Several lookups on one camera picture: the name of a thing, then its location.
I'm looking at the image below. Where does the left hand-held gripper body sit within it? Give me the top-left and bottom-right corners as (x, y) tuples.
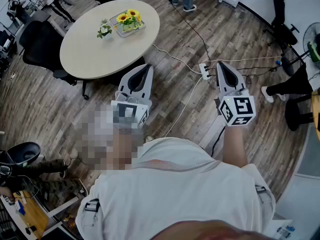
(110, 90), (153, 130)

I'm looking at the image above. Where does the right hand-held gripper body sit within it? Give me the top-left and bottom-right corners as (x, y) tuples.
(216, 87), (257, 128)

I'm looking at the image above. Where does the grey plastic tray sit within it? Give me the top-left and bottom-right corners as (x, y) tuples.
(109, 9), (146, 39)

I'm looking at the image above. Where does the yellow sunflower bouquet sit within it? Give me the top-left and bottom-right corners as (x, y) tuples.
(115, 8), (144, 33)

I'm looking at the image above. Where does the person's right forearm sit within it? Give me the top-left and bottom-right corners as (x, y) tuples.
(222, 125), (248, 169)

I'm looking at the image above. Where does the white power strip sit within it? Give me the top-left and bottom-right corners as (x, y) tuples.
(199, 63), (211, 81)

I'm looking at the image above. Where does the black stool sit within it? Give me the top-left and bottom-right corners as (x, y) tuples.
(284, 98), (315, 132)

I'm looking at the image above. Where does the white flower potted plant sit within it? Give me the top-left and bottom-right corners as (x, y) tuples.
(96, 23), (113, 40)

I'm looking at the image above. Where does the standing fan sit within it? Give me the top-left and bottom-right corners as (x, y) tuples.
(281, 22), (320, 77)

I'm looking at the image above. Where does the person's white shirt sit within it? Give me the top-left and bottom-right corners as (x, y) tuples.
(74, 136), (277, 240)

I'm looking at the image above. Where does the wooden side desk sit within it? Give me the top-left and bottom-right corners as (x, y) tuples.
(0, 191), (50, 240)

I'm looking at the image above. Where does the white power cable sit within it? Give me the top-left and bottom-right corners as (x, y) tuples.
(152, 43), (201, 75)
(163, 76), (203, 138)

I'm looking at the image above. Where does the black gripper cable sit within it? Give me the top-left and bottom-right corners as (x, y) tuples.
(211, 126), (226, 157)

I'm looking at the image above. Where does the black floor cable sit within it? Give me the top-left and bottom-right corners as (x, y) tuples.
(169, 0), (213, 65)

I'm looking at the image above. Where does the black strap buckle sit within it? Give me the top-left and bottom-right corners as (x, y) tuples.
(84, 198), (101, 213)
(254, 184), (268, 195)

